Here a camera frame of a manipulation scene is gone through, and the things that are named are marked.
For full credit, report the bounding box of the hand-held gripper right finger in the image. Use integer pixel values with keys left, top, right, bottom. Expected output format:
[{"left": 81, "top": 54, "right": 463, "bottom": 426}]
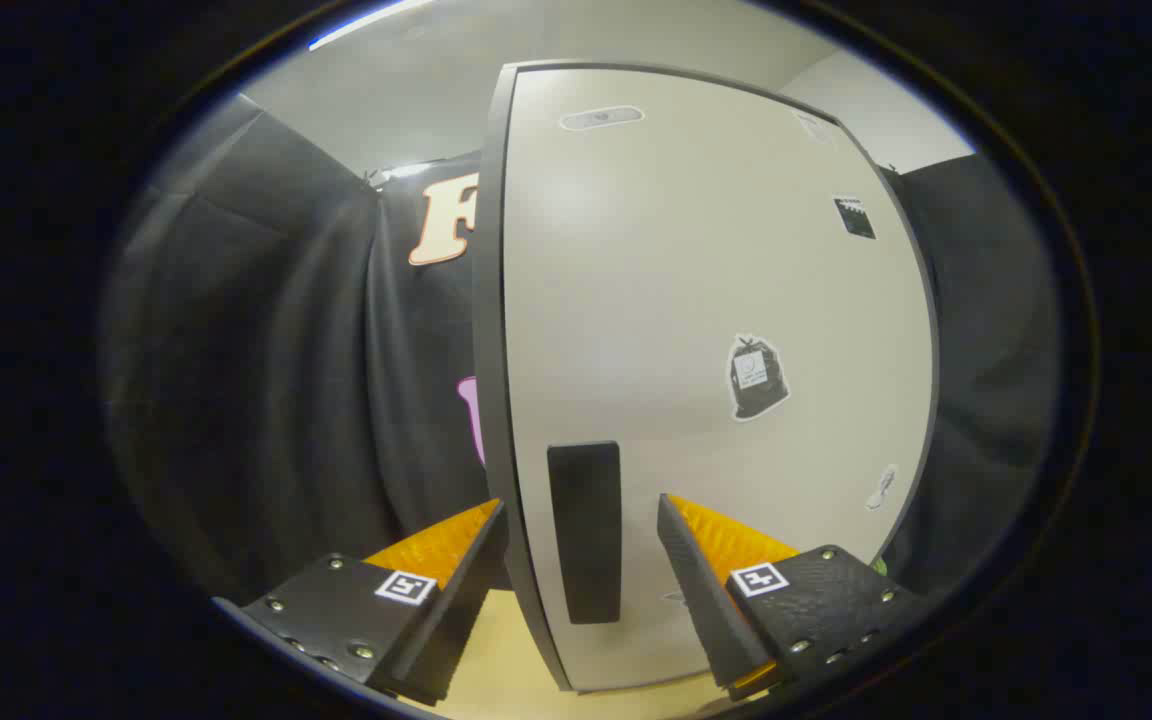
[{"left": 656, "top": 492, "right": 929, "bottom": 703}]

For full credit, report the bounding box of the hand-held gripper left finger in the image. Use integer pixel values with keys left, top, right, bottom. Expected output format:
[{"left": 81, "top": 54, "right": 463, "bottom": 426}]
[{"left": 236, "top": 498, "right": 512, "bottom": 707}]

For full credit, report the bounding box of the grey shoe cabinet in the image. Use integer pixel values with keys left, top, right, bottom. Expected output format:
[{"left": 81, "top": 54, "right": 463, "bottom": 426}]
[{"left": 471, "top": 60, "right": 942, "bottom": 693}]

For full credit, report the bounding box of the black backdrop cloth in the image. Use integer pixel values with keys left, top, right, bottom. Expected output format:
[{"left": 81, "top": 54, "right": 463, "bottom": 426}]
[{"left": 101, "top": 95, "right": 1062, "bottom": 611}]

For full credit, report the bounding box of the black door handle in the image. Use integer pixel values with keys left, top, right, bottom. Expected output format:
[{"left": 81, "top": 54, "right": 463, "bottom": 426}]
[{"left": 547, "top": 441, "right": 624, "bottom": 625}]

